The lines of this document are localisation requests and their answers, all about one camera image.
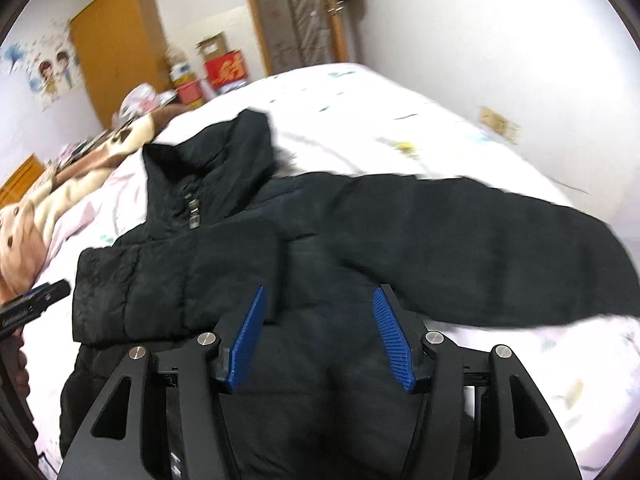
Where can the person's left hand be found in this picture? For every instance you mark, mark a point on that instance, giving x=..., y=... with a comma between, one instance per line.
x=21, y=375

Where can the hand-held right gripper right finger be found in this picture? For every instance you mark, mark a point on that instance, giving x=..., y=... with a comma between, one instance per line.
x=395, y=340

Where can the yellow and white box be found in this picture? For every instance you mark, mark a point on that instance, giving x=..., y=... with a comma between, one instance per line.
x=182, y=72

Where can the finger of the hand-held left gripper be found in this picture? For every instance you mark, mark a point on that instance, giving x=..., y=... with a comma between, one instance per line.
x=52, y=291

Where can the black padded jacket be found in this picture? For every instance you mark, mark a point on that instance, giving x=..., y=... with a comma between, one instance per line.
x=350, y=220

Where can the wooden door with grey cover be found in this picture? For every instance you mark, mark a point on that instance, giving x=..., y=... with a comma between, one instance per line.
x=295, y=10

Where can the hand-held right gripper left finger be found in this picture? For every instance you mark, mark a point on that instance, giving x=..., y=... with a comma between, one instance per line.
x=245, y=340

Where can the pink storage box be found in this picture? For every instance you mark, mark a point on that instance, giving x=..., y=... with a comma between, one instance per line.
x=190, y=94

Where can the pile of assorted clutter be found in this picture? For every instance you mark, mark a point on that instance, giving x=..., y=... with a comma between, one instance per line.
x=80, y=147

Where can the white plastic bag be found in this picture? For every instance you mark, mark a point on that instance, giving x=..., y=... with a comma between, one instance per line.
x=142, y=97

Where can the brown cardboard box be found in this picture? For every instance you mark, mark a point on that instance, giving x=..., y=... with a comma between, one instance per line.
x=212, y=47

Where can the orange wooden wardrobe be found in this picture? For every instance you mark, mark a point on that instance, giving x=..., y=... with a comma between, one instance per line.
x=115, y=45

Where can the wooden headboard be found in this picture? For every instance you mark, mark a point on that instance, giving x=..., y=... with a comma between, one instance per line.
x=20, y=180

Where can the cartoon wall poster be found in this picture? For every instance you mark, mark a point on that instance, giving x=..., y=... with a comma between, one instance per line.
x=52, y=75

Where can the brown plush printed blanket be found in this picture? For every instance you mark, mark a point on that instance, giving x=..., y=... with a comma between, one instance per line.
x=30, y=220

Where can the red gift box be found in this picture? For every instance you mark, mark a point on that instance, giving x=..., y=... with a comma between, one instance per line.
x=225, y=70

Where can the bed with pink floral sheet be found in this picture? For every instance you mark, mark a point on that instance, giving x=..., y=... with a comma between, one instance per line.
x=400, y=110

